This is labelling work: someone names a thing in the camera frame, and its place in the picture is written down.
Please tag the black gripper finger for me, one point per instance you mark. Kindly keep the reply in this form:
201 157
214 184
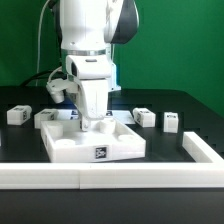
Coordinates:
84 124

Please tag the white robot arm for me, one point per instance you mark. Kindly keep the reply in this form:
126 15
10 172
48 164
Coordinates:
87 27

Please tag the white square table top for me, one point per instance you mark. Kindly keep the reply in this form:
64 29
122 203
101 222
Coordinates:
107 140

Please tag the white sheet with tags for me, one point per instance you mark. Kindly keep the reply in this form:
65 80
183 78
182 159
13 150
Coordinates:
124 116

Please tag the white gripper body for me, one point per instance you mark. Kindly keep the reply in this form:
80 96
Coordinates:
90 74

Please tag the white U-shaped obstacle fence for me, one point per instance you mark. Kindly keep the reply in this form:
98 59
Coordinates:
206 171

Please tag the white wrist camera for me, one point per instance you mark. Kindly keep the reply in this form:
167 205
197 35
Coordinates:
58 87

